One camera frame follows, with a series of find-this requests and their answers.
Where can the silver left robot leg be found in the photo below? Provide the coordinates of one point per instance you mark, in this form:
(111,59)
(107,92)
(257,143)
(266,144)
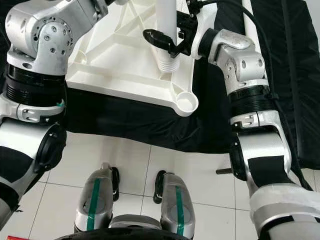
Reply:
(105,195)

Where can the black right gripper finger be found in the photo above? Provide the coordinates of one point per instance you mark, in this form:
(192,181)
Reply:
(160,38)

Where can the white plastic table top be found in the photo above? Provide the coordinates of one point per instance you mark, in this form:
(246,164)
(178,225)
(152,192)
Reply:
(120,75)

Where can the silver right robot leg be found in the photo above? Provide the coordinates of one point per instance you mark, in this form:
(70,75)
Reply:
(176,200)

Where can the black metal table leg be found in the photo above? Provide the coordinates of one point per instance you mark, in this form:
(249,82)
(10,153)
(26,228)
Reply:
(224,171)

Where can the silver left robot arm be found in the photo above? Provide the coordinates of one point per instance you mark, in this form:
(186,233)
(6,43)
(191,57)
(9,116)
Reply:
(40,30)

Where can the silver robot leg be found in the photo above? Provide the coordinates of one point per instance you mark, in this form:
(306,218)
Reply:
(176,200)
(105,195)

